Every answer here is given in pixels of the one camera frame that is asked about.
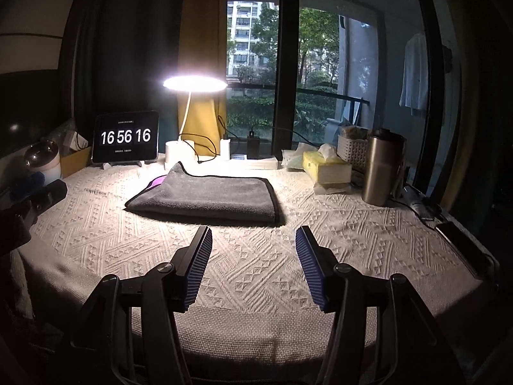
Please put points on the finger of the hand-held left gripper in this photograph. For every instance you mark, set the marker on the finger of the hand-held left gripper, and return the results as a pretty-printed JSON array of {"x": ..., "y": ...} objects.
[{"x": 50, "y": 195}]

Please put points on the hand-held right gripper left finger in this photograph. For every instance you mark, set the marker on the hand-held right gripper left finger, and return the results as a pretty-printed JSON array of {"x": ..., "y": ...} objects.
[{"x": 199, "y": 269}]

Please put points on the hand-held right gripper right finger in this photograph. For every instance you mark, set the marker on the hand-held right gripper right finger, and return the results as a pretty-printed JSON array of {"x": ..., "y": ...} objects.
[{"x": 310, "y": 269}]

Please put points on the grey towel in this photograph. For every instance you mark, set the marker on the grey towel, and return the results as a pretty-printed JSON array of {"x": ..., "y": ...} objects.
[{"x": 208, "y": 200}]

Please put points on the yellow cardboard box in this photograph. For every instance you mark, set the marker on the yellow cardboard box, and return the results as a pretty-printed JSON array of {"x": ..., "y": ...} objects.
[{"x": 76, "y": 162}]

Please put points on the small white box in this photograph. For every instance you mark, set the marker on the small white box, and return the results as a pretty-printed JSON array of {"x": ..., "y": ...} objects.
[{"x": 76, "y": 140}]

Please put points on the white tablet stand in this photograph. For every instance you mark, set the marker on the white tablet stand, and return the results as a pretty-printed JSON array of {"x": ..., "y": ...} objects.
[{"x": 105, "y": 165}]

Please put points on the cream textured table cloth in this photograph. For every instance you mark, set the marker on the cream textured table cloth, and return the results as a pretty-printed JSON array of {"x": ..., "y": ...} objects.
[{"x": 256, "y": 329}]

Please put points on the flat clear packet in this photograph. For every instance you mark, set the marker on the flat clear packet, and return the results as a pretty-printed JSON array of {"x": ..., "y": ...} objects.
[{"x": 332, "y": 188}]

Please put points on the black tablet clock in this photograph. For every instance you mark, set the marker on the black tablet clock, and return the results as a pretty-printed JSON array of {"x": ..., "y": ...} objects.
[{"x": 125, "y": 136}]

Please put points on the yellow tissue box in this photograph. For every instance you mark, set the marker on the yellow tissue box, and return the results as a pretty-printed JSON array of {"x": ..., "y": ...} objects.
[{"x": 326, "y": 168}]

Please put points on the clear tissue pack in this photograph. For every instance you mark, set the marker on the clear tissue pack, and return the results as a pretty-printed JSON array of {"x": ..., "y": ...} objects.
[{"x": 294, "y": 156}]

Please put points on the flat white box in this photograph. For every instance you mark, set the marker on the flat white box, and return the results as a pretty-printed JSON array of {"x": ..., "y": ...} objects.
[{"x": 256, "y": 163}]

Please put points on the steel tumbler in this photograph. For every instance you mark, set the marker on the steel tumbler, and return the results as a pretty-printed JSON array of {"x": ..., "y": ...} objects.
[{"x": 380, "y": 168}]

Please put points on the white charger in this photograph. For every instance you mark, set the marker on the white charger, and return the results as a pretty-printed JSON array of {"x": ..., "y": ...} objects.
[{"x": 225, "y": 149}]

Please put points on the white woven basket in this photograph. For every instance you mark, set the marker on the white woven basket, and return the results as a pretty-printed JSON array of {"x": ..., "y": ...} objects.
[{"x": 352, "y": 150}]

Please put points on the black power adapter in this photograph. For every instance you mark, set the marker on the black power adapter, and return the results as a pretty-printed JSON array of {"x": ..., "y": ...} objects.
[{"x": 253, "y": 146}]

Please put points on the black smartphone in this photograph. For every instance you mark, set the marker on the black smartphone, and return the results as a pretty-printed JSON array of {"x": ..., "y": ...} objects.
[{"x": 461, "y": 242}]

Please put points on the dark curtain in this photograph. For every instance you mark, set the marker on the dark curtain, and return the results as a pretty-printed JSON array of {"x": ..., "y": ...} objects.
[{"x": 132, "y": 48}]

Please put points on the black balcony railing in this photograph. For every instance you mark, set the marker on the black balcony railing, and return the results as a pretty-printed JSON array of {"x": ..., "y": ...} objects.
[{"x": 320, "y": 93}]

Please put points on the white desk lamp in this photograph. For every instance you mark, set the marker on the white desk lamp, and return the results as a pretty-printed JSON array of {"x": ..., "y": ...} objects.
[{"x": 195, "y": 83}]

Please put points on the yellow curtain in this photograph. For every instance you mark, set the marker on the yellow curtain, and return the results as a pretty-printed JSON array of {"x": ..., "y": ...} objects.
[{"x": 204, "y": 40}]

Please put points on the hanging white shirt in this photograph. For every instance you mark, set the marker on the hanging white shirt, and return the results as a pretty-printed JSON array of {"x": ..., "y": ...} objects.
[{"x": 415, "y": 72}]

